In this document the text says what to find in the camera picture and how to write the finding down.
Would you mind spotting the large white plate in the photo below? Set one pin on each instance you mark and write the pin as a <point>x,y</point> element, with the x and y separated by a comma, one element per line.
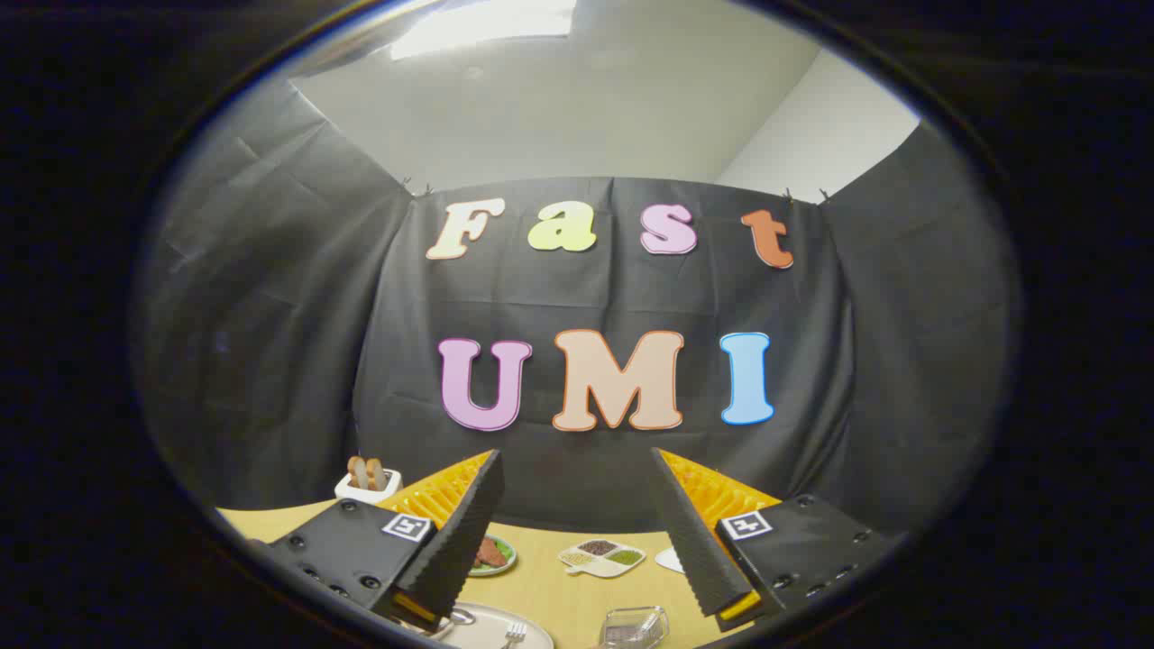
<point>491,628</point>

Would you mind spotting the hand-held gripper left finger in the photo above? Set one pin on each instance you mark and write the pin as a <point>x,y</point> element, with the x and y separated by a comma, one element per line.
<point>464,532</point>

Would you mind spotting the white coaster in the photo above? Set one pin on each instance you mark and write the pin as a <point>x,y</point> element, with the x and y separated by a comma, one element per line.
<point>672,561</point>

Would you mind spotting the white divided condiment dish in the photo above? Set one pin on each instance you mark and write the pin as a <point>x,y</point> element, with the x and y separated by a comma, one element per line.
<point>601,558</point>

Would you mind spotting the cream toaster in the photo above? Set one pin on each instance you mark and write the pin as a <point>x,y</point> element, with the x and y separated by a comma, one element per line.
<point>361,489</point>

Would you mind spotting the toast slice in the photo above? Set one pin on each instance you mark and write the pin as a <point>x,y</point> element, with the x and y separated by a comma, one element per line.
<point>376,474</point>
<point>358,470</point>

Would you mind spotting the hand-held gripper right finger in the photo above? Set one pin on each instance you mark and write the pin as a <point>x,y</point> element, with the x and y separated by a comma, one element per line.
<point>690,541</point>

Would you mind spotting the pale green food plate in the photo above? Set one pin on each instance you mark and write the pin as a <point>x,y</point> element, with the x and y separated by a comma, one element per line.
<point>503,561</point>

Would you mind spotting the brown steak piece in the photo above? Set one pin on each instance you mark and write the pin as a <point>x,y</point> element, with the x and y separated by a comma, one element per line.
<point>491,552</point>

